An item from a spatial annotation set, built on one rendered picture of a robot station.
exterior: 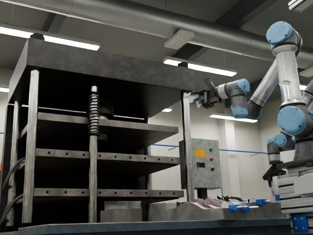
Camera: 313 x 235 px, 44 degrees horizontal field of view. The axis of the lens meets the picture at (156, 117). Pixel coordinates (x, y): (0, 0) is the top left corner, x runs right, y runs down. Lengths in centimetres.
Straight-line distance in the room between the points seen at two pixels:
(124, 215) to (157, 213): 34
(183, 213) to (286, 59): 94
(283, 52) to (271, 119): 985
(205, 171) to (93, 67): 121
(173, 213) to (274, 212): 58
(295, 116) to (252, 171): 971
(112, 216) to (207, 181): 134
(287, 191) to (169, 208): 67
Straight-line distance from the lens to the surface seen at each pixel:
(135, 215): 198
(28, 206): 244
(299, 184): 170
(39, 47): 268
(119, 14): 554
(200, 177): 311
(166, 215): 220
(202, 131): 1062
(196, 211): 206
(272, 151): 254
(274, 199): 252
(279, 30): 191
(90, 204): 257
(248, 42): 667
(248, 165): 1138
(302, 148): 187
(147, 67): 292
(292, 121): 175
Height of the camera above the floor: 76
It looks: 16 degrees up
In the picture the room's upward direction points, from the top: 2 degrees counter-clockwise
